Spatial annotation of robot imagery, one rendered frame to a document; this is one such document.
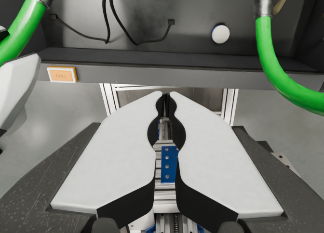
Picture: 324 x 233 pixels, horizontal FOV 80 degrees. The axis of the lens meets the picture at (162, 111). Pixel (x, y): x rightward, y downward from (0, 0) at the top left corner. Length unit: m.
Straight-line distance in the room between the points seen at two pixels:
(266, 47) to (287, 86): 0.06
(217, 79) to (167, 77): 0.10
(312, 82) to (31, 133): 1.94
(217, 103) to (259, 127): 0.61
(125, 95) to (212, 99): 0.56
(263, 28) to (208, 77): 0.20
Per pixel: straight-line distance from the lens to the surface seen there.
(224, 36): 0.51
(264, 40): 0.23
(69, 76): 0.43
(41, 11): 0.20
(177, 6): 0.50
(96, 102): 1.60
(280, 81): 0.19
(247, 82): 0.44
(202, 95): 1.27
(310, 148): 2.20
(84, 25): 0.53
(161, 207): 0.71
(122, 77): 0.41
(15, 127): 0.20
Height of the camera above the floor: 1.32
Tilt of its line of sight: 58 degrees down
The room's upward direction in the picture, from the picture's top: 179 degrees counter-clockwise
